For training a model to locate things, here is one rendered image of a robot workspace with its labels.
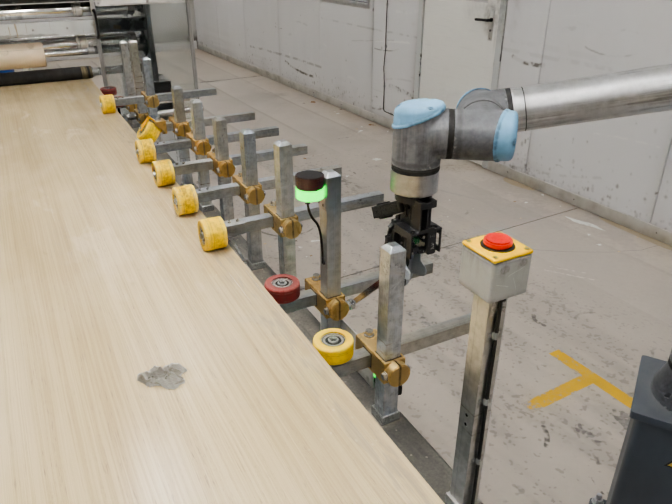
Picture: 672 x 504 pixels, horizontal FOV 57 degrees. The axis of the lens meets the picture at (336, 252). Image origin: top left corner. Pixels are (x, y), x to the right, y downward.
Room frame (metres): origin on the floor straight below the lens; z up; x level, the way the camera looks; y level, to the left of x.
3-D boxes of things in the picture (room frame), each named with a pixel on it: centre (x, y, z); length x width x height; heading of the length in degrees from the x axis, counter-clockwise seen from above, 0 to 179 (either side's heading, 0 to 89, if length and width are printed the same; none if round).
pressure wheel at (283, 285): (1.21, 0.12, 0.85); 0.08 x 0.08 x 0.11
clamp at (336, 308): (1.24, 0.03, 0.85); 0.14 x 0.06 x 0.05; 28
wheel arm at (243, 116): (2.42, 0.50, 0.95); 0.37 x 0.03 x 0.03; 118
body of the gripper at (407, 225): (1.08, -0.15, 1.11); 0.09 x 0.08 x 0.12; 28
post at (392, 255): (1.00, -0.10, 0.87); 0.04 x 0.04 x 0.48; 28
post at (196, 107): (2.10, 0.48, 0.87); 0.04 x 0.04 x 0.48; 28
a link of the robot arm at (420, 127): (1.09, -0.15, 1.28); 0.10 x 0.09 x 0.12; 83
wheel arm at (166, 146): (2.17, 0.44, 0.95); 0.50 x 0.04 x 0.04; 118
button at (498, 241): (0.77, -0.23, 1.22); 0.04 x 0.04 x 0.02
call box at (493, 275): (0.77, -0.23, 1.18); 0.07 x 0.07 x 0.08; 28
